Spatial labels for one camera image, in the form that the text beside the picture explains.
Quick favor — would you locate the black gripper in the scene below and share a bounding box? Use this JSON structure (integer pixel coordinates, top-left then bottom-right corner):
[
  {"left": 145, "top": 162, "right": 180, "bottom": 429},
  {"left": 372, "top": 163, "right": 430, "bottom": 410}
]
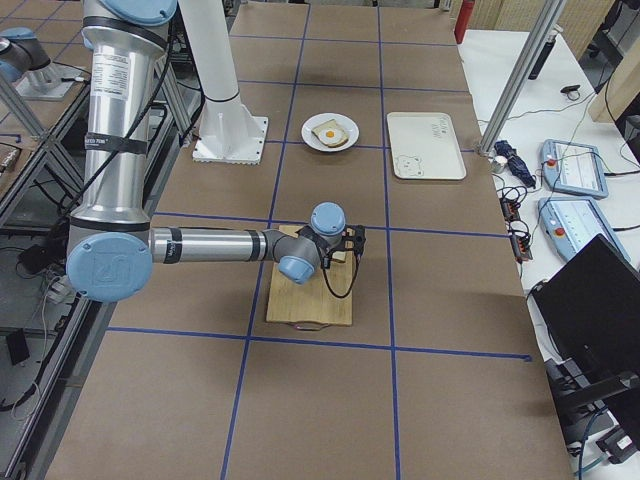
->
[{"left": 326, "top": 225, "right": 366, "bottom": 261}]

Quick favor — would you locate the bread slice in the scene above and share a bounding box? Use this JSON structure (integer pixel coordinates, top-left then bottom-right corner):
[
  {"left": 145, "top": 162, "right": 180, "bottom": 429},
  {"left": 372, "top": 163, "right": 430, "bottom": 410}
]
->
[
  {"left": 312, "top": 119, "right": 349, "bottom": 148},
  {"left": 332, "top": 251, "right": 347, "bottom": 263}
]

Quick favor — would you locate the white round plate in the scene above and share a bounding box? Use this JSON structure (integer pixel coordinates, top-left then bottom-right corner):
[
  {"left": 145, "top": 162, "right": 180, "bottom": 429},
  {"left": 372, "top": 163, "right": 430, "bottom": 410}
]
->
[{"left": 301, "top": 113, "right": 359, "bottom": 152}]

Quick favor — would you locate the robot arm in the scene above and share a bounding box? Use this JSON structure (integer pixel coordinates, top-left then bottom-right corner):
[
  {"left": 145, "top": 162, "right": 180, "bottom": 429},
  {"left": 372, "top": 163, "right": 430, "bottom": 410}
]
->
[
  {"left": 1, "top": 27, "right": 51, "bottom": 82},
  {"left": 66, "top": 1, "right": 366, "bottom": 302}
]

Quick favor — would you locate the bread slice under egg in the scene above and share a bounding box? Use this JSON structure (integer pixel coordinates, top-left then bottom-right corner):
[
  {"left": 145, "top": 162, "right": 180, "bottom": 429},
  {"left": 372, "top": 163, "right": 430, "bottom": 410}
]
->
[{"left": 312, "top": 119, "right": 349, "bottom": 148}]

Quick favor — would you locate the wooden cutting board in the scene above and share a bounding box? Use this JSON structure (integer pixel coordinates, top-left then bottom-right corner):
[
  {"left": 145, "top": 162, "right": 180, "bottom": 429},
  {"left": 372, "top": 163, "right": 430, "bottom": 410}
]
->
[{"left": 266, "top": 225, "right": 355, "bottom": 329}]

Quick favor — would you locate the fried egg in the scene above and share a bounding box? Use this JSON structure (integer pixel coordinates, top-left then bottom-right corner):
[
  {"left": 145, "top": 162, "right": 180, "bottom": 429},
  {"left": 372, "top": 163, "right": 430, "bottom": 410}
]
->
[{"left": 320, "top": 129, "right": 341, "bottom": 142}]

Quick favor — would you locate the cream bear serving tray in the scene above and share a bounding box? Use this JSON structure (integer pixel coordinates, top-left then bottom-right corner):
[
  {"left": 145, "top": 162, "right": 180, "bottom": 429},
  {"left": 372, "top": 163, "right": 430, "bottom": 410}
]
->
[{"left": 387, "top": 112, "right": 467, "bottom": 180}]

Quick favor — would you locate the folded dark umbrella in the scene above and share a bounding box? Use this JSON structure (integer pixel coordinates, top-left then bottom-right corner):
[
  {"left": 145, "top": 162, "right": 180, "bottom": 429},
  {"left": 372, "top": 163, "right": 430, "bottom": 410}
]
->
[{"left": 494, "top": 140, "right": 536, "bottom": 188}]

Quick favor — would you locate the lower teach pendant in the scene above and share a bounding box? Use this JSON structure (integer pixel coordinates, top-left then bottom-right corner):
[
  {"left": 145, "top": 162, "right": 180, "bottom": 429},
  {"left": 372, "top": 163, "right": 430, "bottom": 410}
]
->
[{"left": 538, "top": 196, "right": 630, "bottom": 261}]

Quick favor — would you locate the teach pendant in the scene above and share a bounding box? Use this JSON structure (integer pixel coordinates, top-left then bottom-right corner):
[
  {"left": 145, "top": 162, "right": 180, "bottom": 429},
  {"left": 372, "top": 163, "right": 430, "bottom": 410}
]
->
[
  {"left": 538, "top": 196, "right": 630, "bottom": 261},
  {"left": 541, "top": 139, "right": 609, "bottom": 199}
]

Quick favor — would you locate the upper teach pendant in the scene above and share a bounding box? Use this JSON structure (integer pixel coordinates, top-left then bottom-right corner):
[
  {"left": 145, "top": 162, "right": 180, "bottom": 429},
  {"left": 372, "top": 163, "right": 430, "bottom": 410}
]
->
[{"left": 541, "top": 139, "right": 609, "bottom": 199}]

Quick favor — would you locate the black laptop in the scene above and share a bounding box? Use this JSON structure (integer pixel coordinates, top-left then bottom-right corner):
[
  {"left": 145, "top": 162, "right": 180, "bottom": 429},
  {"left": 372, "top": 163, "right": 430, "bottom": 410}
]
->
[{"left": 533, "top": 234, "right": 639, "bottom": 378}]

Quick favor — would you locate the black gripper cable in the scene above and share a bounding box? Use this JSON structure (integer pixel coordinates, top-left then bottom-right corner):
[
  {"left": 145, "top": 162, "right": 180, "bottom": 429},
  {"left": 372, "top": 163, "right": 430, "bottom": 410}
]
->
[{"left": 319, "top": 249, "right": 362, "bottom": 300}]

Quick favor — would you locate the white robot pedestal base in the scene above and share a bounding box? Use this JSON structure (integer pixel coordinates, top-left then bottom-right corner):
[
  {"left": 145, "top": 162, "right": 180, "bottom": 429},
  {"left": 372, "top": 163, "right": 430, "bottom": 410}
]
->
[{"left": 183, "top": 1, "right": 269, "bottom": 165}]

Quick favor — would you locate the aluminium frame post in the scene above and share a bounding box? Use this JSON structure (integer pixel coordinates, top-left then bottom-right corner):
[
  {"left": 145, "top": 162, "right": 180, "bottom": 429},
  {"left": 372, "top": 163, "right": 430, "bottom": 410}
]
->
[{"left": 477, "top": 0, "right": 566, "bottom": 157}]

